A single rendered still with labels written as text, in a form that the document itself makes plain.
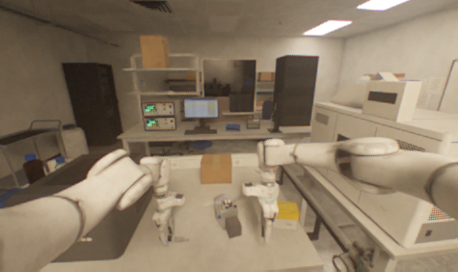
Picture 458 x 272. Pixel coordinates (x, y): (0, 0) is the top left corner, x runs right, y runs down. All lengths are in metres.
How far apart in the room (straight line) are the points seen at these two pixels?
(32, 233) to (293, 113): 2.78
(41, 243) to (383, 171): 0.48
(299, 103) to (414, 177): 2.53
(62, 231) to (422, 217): 1.12
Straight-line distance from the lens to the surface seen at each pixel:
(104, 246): 0.95
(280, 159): 0.56
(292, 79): 2.76
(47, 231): 0.28
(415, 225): 1.11
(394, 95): 1.08
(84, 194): 0.35
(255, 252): 0.92
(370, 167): 0.42
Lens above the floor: 1.62
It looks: 16 degrees down
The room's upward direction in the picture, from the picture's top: straight up
